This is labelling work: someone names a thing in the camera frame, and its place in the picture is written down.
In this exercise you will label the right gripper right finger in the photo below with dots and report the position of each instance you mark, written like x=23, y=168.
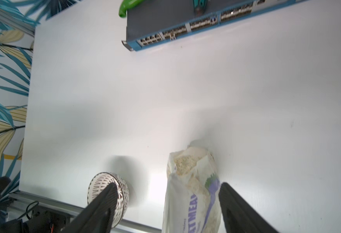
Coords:
x=238, y=215

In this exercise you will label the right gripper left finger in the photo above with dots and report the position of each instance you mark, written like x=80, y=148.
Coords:
x=93, y=219

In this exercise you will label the patterned breakfast bowl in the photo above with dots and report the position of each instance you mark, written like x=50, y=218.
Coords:
x=113, y=191

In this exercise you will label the oatmeal bag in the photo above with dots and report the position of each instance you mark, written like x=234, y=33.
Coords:
x=192, y=196

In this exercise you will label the dark green screwdriver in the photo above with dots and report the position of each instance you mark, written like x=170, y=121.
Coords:
x=199, y=6

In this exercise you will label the grey network switch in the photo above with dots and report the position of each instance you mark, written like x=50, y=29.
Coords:
x=155, y=22

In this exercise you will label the left aluminium frame post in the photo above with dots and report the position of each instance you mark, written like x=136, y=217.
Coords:
x=17, y=23

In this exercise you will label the green T-handle tool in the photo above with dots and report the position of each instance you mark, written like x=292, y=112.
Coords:
x=127, y=5

